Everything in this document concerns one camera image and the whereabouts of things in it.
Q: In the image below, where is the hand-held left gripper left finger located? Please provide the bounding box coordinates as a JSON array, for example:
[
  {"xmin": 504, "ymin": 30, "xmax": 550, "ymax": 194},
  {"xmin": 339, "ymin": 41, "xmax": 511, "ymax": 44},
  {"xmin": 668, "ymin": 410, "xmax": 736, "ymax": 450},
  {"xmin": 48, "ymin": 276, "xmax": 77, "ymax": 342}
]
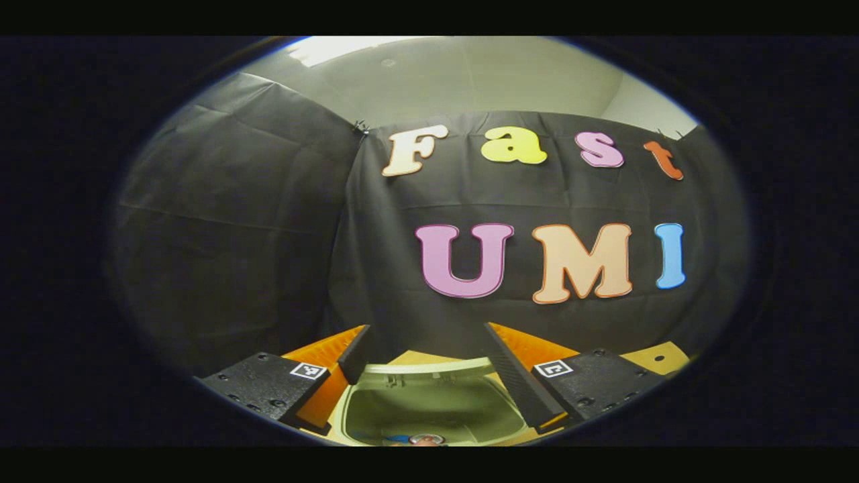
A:
[{"xmin": 197, "ymin": 324, "xmax": 372, "ymax": 437}]

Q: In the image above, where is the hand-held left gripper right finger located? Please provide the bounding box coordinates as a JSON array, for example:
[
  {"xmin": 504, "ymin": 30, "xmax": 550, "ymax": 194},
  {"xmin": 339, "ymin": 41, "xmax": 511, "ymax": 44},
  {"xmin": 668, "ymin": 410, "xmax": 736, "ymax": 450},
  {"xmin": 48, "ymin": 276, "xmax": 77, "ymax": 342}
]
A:
[{"xmin": 483, "ymin": 321, "xmax": 667, "ymax": 435}]

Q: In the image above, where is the pale green desktop garbage bin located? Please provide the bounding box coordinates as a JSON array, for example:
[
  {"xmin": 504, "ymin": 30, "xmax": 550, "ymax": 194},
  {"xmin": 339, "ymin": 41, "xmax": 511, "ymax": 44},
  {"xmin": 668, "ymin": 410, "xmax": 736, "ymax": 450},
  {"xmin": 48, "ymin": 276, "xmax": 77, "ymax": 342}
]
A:
[{"xmin": 329, "ymin": 356, "xmax": 539, "ymax": 447}]

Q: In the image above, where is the ceiling light panel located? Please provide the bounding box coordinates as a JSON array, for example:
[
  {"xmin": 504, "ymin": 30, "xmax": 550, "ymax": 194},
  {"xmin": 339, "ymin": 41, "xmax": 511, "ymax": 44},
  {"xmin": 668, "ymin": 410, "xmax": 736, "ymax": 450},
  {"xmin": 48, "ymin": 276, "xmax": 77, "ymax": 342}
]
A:
[{"xmin": 289, "ymin": 36, "xmax": 438, "ymax": 68}]

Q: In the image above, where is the wooden desktop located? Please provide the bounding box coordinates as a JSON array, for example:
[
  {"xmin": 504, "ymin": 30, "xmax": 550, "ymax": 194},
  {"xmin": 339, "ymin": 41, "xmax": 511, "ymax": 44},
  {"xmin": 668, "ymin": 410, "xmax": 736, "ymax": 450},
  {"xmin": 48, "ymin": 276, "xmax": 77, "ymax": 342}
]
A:
[{"xmin": 295, "ymin": 341, "xmax": 693, "ymax": 447}]

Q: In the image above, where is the black backdrop cloth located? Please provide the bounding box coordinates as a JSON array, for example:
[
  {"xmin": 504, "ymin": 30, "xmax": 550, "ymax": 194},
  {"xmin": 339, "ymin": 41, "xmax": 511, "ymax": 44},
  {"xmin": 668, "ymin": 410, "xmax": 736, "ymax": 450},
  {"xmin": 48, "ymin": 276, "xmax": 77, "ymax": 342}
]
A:
[{"xmin": 111, "ymin": 70, "xmax": 752, "ymax": 378}]

